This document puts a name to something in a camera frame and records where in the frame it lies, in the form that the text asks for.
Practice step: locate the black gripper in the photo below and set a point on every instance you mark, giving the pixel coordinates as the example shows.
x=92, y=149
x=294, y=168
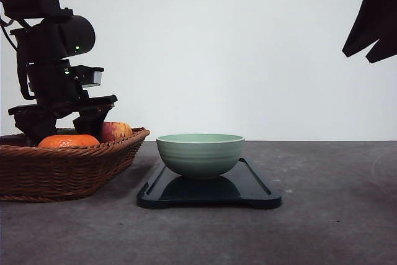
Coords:
x=49, y=82

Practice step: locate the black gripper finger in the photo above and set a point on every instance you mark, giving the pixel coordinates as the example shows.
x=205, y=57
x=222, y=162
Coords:
x=375, y=19
x=384, y=48

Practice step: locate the light green bowl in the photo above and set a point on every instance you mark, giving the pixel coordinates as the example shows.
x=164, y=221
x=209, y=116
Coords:
x=200, y=155

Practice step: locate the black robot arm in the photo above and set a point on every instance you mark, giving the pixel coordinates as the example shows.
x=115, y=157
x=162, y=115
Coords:
x=47, y=37

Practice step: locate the brown wicker basket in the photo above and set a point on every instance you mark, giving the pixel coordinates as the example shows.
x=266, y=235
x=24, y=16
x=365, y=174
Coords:
x=33, y=173

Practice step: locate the green avocado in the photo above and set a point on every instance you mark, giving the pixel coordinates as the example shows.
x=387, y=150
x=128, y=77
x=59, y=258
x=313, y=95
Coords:
x=66, y=131

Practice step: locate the orange fruit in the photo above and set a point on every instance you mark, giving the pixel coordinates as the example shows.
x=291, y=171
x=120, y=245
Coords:
x=69, y=141

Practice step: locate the red yellow apple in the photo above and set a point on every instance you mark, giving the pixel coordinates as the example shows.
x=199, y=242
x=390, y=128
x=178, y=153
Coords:
x=113, y=131

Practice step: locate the dark teal rectangular tray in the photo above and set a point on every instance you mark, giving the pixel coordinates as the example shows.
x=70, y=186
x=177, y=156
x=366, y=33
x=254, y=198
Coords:
x=243, y=186

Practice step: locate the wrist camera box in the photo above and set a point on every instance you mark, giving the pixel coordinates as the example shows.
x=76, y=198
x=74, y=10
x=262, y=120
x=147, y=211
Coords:
x=89, y=76

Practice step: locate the black cable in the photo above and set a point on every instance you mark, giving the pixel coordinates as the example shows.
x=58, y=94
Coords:
x=5, y=24

